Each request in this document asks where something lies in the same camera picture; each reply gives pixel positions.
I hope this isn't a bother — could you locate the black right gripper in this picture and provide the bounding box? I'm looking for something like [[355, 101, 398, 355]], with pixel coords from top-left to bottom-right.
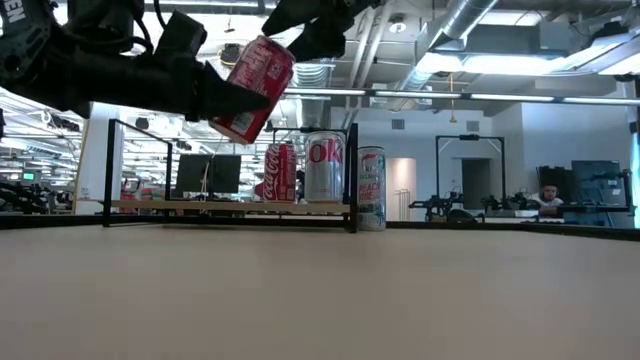
[[261, 0, 384, 64]]

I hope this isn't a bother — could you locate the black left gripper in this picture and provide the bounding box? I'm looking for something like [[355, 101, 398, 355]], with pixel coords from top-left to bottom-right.
[[54, 47, 272, 122]]

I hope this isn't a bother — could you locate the red Coca-Cola can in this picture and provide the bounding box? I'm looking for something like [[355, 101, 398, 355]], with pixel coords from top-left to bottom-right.
[[261, 143, 299, 204], [208, 34, 296, 146]]

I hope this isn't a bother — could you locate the Celsius Peach Vibe can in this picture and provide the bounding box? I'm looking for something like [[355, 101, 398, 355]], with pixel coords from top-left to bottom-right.
[[356, 145, 388, 232]]

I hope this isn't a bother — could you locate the black-framed wooden shelf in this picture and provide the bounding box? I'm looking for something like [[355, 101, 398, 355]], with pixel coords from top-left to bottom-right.
[[102, 118, 359, 234]]

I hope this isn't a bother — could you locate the black computer monitor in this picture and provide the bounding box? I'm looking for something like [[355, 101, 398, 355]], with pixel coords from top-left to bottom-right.
[[207, 154, 243, 195], [174, 153, 212, 200]]

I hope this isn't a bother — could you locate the long ceiling light strip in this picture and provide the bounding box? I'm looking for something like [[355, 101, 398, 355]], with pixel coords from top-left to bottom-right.
[[284, 88, 640, 106]]

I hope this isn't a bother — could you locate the silver Diet Coke can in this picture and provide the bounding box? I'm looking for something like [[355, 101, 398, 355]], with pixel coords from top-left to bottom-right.
[[303, 130, 347, 204]]

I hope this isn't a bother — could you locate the seated person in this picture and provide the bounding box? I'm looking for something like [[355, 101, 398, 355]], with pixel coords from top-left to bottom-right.
[[530, 183, 564, 217]]

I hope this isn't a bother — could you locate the dark background monitor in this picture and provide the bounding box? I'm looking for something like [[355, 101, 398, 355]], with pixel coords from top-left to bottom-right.
[[571, 159, 622, 206]]

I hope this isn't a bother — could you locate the black ceiling dome camera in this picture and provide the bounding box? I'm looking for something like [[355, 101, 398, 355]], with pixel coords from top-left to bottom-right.
[[219, 43, 246, 69]]

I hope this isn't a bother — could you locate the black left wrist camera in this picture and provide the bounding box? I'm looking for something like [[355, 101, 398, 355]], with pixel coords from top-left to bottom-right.
[[153, 9, 209, 60]]

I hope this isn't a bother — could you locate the silver ceiling duct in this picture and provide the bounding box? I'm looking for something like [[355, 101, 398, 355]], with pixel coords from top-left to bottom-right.
[[387, 0, 501, 112]]

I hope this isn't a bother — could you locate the yellow hanging cable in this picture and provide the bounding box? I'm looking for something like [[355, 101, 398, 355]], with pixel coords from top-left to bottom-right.
[[72, 117, 92, 215]]

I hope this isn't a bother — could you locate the black metal frame stand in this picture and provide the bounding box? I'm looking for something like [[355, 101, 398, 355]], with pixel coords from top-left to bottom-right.
[[435, 133, 506, 214]]

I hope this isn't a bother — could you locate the black table edge rail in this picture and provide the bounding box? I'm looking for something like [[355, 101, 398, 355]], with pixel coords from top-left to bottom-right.
[[0, 213, 640, 242]]

